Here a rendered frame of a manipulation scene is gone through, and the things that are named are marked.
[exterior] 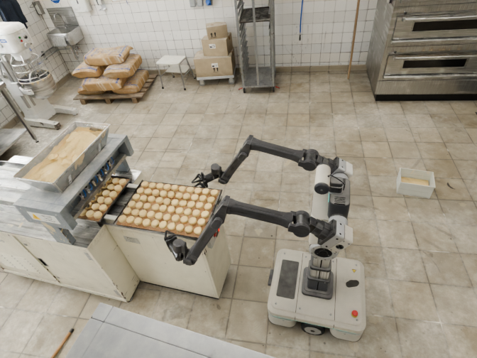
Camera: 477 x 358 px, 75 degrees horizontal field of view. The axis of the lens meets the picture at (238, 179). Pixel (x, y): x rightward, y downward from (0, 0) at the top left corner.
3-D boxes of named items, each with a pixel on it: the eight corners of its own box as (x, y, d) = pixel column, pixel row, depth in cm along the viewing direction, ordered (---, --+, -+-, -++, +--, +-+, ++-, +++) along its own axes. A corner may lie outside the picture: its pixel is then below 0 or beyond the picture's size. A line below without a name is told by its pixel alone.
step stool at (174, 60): (196, 78, 541) (190, 52, 509) (185, 90, 511) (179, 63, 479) (173, 77, 553) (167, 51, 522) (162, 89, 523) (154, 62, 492)
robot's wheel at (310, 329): (302, 315, 215) (300, 324, 211) (325, 319, 211) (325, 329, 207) (302, 324, 226) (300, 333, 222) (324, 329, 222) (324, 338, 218)
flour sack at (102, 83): (81, 92, 490) (76, 82, 479) (92, 80, 520) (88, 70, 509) (124, 90, 481) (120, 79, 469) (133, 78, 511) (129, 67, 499)
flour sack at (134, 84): (138, 94, 491) (135, 86, 481) (113, 96, 497) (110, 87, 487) (151, 74, 543) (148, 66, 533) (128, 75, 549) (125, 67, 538)
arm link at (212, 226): (225, 223, 144) (229, 207, 153) (214, 217, 143) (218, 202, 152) (192, 269, 169) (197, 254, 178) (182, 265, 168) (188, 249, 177)
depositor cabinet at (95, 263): (10, 276, 281) (-60, 217, 224) (61, 216, 330) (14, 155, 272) (132, 307, 248) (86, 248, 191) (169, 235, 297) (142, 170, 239)
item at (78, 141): (22, 185, 177) (15, 177, 173) (79, 131, 213) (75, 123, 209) (59, 191, 170) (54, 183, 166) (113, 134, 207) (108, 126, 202)
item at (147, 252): (142, 285, 261) (99, 219, 200) (160, 251, 285) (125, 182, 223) (221, 304, 243) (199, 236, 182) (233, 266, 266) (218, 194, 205)
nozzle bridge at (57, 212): (43, 239, 199) (11, 204, 176) (106, 165, 248) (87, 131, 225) (86, 248, 190) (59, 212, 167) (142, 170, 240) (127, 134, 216)
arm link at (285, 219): (214, 204, 139) (219, 190, 147) (211, 224, 147) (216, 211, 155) (312, 227, 136) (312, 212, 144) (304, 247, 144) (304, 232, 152)
